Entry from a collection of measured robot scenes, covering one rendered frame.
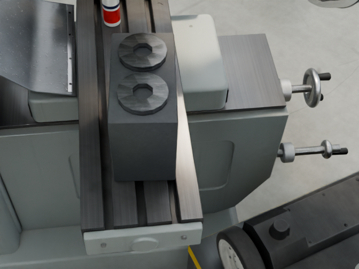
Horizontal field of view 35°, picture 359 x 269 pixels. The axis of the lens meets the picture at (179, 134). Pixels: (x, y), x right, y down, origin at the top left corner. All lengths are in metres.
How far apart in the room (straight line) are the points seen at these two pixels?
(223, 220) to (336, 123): 0.80
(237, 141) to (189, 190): 0.51
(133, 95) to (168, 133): 0.09
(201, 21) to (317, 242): 0.66
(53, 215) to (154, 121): 0.94
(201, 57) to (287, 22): 1.43
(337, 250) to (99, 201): 0.68
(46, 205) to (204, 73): 0.67
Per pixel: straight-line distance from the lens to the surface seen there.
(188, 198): 1.10
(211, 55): 1.49
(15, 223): 1.86
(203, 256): 1.63
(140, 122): 0.96
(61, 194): 1.74
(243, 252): 1.43
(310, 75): 1.72
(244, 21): 2.83
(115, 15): 1.37
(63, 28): 1.51
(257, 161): 1.70
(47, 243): 1.90
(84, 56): 1.33
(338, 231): 1.52
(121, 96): 0.98
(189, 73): 1.44
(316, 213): 1.53
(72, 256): 1.87
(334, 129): 2.47
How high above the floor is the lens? 1.88
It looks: 54 degrees down
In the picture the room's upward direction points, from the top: 3 degrees clockwise
